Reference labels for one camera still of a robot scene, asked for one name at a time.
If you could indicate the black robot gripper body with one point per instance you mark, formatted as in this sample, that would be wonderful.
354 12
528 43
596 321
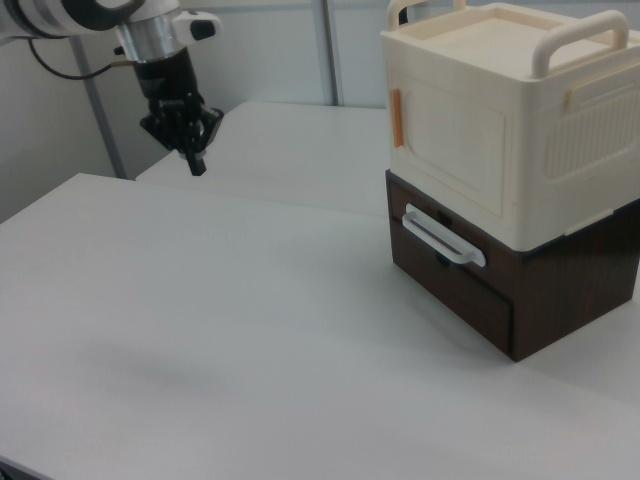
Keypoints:
167 75

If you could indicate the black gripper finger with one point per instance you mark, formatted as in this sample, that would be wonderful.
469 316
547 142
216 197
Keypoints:
207 127
172 127

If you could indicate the cream cabinet door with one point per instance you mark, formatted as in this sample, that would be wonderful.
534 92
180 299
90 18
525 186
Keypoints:
455 145

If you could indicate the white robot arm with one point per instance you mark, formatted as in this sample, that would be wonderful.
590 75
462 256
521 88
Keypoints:
100 20

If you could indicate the cream plastic cabinet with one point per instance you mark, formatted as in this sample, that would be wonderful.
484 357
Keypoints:
575 150

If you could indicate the dark brown wooden drawer box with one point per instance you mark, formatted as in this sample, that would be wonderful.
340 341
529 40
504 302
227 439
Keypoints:
565 295

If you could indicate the slanted grey metal post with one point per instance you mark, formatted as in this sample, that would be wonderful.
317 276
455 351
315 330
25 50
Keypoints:
102 120

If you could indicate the upright grey metal post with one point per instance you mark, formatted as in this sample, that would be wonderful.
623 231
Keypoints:
332 50

